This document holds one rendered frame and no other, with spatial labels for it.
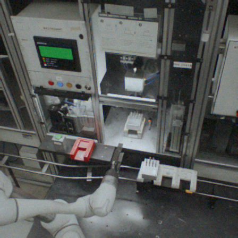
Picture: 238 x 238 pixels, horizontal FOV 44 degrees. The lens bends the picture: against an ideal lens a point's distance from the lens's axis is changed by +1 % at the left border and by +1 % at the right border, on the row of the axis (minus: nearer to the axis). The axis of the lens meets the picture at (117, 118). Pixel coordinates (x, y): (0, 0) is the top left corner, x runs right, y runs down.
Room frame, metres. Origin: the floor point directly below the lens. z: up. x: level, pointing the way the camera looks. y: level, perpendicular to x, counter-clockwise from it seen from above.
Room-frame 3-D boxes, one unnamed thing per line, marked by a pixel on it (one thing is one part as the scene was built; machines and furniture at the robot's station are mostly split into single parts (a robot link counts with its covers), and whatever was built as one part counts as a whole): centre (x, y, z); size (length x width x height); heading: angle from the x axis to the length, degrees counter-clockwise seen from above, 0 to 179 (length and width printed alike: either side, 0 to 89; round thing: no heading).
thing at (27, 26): (1.58, 0.30, 1.60); 0.42 x 0.29 x 0.46; 72
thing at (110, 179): (0.93, 0.07, 1.12); 0.09 x 0.06 x 0.09; 72
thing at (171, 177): (1.13, -0.30, 0.84); 0.36 x 0.14 x 0.10; 72
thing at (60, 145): (1.40, 0.41, 0.97); 0.08 x 0.08 x 0.12; 72
